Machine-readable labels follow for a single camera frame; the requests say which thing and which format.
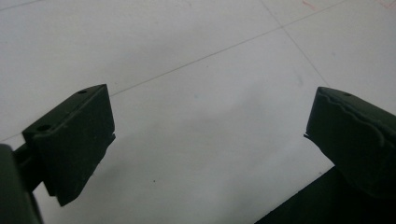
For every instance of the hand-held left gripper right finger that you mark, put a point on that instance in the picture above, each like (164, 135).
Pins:
(358, 143)

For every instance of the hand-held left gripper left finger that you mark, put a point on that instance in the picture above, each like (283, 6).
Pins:
(74, 140)

